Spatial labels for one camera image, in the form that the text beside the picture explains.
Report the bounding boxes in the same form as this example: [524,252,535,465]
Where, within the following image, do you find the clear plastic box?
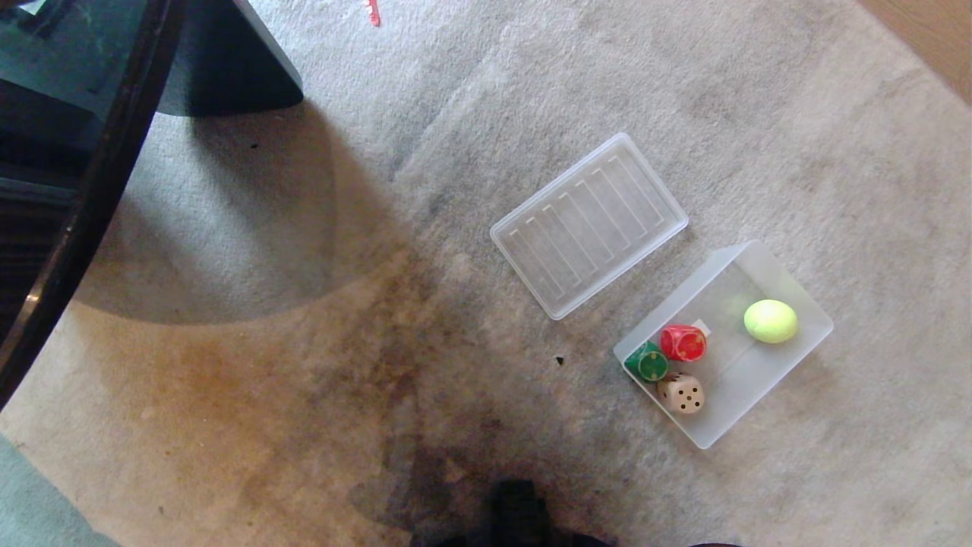
[613,240,835,451]

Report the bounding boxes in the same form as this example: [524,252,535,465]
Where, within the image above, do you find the green wooden die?
[624,340,671,383]

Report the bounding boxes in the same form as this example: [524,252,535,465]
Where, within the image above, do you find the yellow-green tennis ball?
[743,299,800,345]

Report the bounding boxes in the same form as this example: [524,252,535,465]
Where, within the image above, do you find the red wooden die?
[659,324,708,363]

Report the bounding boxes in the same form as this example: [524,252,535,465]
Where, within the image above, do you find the clear plastic lid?
[490,132,690,321]

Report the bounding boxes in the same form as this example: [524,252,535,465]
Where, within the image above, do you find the natural wooden die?
[657,372,705,416]

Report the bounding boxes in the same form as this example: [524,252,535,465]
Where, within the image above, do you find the grey carpet rug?
[0,0,972,547]

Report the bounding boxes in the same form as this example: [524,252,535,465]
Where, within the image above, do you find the dark glass table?
[0,0,305,412]

